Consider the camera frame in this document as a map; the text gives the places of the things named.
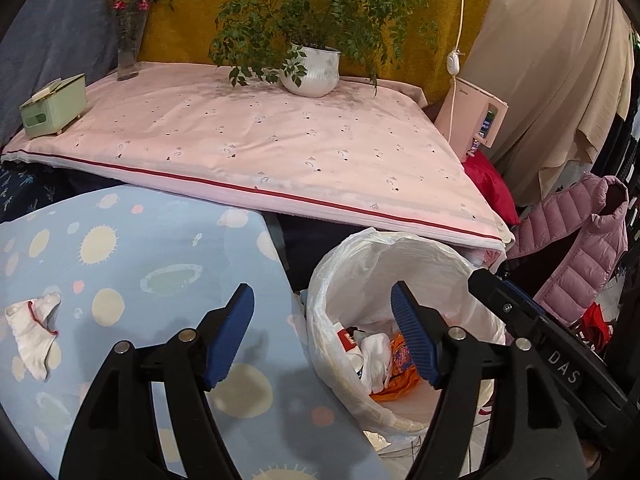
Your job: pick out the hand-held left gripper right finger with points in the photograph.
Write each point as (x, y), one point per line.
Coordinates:
(415, 335)

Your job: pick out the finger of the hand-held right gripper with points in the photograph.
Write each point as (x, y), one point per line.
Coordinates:
(510, 305)

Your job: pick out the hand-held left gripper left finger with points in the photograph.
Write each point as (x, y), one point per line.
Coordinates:
(230, 335)

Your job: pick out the white tissue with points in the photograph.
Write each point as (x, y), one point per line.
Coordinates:
(375, 360)

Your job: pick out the orange plastic bag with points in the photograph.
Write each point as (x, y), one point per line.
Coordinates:
(397, 385)

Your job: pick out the red and white paper carton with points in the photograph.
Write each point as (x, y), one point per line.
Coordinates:
(348, 342)

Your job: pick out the trash bin with white liner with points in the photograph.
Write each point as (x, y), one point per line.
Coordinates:
(440, 265)

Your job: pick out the small red fabric item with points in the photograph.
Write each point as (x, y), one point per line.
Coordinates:
(595, 322)

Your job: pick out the pink down jacket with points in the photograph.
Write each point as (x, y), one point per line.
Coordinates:
(595, 240)

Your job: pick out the red satin cloth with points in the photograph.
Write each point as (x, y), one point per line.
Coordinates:
(492, 185)

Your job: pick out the light blue dotted tablecloth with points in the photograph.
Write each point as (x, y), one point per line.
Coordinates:
(150, 240)

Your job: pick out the dark hanging clothes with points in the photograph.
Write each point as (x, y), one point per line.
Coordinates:
(630, 160)

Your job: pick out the white sock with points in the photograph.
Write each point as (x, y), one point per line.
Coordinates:
(32, 345)

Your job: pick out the pink appliance box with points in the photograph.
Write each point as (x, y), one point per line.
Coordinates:
(465, 110)

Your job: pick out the pink cloth with red stripe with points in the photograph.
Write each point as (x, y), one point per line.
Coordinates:
(250, 135)

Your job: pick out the beige curtain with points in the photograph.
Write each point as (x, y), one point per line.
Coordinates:
(550, 60)

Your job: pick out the dark blue floral cloth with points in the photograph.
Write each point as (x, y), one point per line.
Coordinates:
(20, 190)

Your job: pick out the potted plant in white pot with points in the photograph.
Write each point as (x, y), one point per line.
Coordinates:
(310, 72)

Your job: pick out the green tissue box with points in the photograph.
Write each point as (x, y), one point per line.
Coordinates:
(55, 110)

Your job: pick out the glass vase with flowers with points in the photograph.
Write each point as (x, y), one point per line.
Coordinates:
(127, 55)

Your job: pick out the mustard yellow cloth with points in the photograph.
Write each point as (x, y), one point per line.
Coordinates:
(190, 35)

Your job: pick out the blue-grey fabric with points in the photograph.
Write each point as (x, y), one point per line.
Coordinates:
(60, 25)

